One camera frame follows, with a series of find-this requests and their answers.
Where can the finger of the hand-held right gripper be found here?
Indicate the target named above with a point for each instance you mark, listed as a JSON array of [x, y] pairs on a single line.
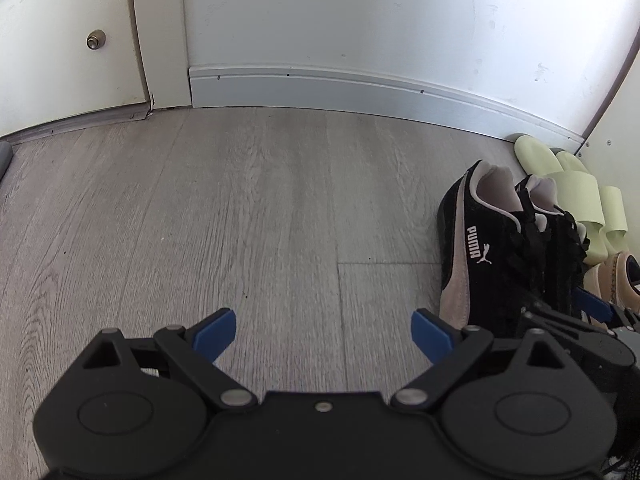
[[560, 319], [595, 305]]

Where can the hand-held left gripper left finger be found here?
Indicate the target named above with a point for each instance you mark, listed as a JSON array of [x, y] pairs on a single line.
[[217, 332]]

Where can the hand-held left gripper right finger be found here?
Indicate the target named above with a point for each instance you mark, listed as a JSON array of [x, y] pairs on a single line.
[[430, 335]]

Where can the tan and white sneaker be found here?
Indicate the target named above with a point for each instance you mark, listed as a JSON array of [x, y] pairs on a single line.
[[622, 275]]

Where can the black suede sneaker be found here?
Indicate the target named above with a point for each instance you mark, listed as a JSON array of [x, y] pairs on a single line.
[[555, 260], [465, 270]]

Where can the pale green slide sandal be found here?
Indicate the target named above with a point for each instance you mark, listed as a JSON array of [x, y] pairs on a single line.
[[614, 210], [575, 195]]

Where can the grey slide sandal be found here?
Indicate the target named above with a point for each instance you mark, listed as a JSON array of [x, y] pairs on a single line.
[[5, 160]]

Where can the white panel with screws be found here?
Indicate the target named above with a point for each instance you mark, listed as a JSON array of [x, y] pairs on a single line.
[[620, 135]]

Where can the white baseboard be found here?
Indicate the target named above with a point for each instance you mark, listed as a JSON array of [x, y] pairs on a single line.
[[350, 92]]

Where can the round metal door fitting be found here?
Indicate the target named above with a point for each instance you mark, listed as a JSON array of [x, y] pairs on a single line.
[[95, 40]]

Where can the white panelled door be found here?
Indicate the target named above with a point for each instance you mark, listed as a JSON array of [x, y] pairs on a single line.
[[50, 60]]

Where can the white door frame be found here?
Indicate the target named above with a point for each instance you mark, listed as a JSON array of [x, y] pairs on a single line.
[[165, 35]]

